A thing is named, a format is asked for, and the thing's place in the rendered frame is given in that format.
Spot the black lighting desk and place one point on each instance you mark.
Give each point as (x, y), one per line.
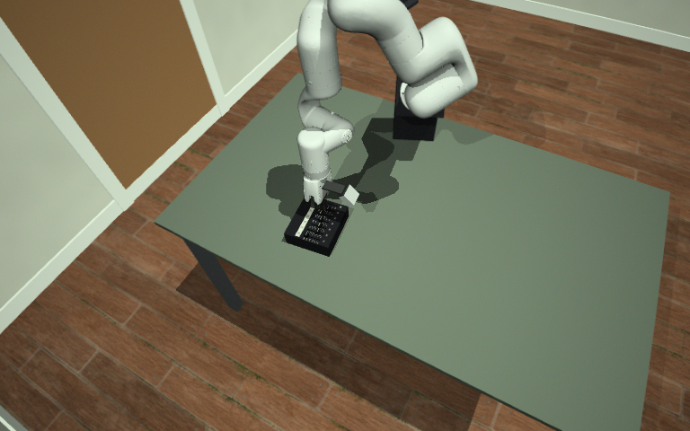
(302, 230)

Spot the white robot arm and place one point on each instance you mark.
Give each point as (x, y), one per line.
(414, 55)

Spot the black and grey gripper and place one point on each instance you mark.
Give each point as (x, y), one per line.
(313, 190)

